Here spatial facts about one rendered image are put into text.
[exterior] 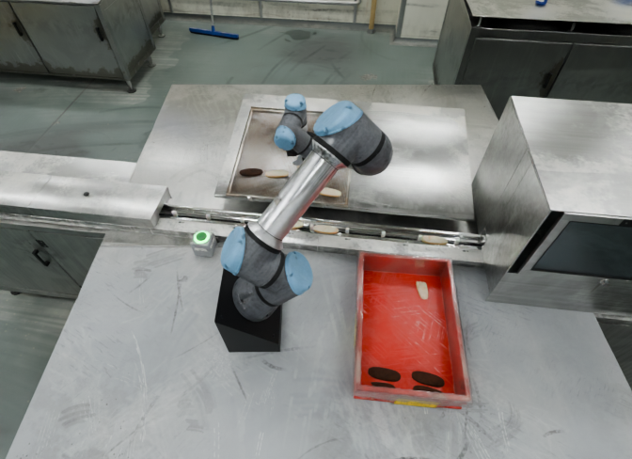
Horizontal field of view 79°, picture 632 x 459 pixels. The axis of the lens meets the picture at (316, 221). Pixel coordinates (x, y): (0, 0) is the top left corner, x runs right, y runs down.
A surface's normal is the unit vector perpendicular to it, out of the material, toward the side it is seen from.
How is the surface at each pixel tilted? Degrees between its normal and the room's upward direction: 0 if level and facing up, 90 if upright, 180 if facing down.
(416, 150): 10
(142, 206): 0
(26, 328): 0
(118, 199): 0
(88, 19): 90
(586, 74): 90
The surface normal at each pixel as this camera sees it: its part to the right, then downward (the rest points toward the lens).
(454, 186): -0.02, -0.49
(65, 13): -0.12, 0.77
